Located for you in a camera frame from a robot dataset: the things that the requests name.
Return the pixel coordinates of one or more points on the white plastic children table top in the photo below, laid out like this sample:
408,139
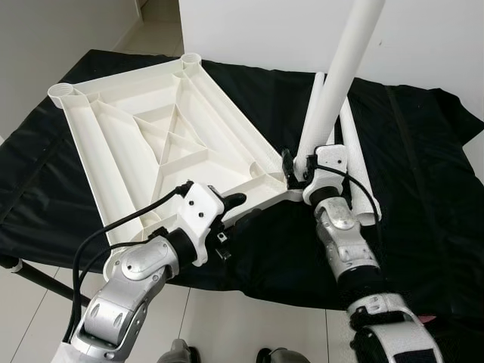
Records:
151,128

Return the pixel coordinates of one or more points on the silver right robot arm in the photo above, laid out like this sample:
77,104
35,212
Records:
344,242

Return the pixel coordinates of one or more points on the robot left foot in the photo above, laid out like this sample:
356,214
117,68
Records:
178,353

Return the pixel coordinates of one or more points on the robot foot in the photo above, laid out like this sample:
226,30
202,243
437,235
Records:
283,355
178,353

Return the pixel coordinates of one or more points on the black tablecloth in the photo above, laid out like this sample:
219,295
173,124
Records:
423,189

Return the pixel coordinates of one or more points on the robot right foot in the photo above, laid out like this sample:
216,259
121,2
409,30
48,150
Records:
283,355

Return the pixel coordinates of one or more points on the pink cushion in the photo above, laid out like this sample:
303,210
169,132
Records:
429,318

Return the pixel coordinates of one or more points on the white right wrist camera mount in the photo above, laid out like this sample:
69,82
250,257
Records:
329,162

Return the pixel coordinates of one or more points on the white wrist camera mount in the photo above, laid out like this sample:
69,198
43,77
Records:
329,162
198,215

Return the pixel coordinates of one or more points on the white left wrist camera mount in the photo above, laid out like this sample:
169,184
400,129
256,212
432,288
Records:
198,215

